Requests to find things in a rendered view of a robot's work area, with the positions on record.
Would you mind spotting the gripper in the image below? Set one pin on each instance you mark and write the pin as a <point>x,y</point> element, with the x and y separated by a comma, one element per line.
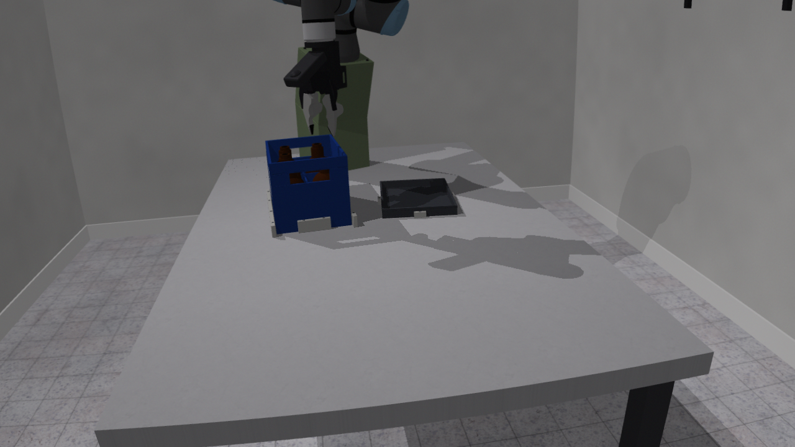
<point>327,80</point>

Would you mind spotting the blue crate with dividers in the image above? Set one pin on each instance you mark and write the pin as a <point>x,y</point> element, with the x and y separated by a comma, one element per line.
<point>293,202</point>

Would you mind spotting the brown bottle with blue label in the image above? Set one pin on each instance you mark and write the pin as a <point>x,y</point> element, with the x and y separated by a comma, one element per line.
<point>322,175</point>

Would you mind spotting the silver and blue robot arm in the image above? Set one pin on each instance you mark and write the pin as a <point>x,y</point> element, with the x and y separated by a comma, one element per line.
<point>385,17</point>

